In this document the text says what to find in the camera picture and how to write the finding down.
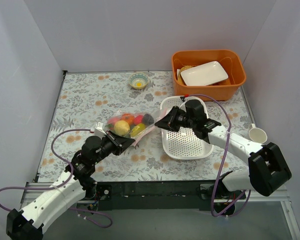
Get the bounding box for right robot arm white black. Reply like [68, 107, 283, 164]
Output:
[155, 106, 292, 199]

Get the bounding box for green avocado toy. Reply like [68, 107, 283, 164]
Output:
[142, 113, 155, 126]

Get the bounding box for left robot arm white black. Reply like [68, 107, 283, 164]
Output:
[6, 131, 135, 240]

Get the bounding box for yellow starfruit toy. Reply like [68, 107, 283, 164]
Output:
[130, 123, 146, 138]

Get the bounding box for yellow lemon toy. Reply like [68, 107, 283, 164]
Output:
[114, 120, 130, 136]

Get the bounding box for aluminium frame rail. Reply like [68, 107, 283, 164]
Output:
[10, 181, 300, 240]

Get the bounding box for small patterned bowl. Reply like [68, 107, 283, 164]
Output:
[128, 72, 150, 90]

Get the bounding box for woven straw coaster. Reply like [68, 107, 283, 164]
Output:
[176, 65, 200, 86]

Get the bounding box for floral table mat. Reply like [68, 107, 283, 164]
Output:
[37, 71, 248, 183]

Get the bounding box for white perforated plastic basket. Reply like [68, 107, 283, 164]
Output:
[160, 96, 214, 160]

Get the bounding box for orange plastic tub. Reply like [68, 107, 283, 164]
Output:
[171, 49, 247, 101]

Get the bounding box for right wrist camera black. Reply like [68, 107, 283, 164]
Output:
[185, 99, 207, 119]

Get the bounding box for orange pumpkin toy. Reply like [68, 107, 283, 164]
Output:
[120, 113, 135, 126]

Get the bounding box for pink peach toy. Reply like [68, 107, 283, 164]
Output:
[107, 119, 117, 125]

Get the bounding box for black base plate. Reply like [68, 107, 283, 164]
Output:
[67, 180, 247, 211]

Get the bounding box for white rectangular plate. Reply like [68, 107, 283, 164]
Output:
[190, 61, 229, 87]

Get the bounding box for clear zip top bag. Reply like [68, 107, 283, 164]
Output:
[103, 109, 167, 147]

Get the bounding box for white mug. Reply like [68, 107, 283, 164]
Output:
[248, 123, 268, 144]

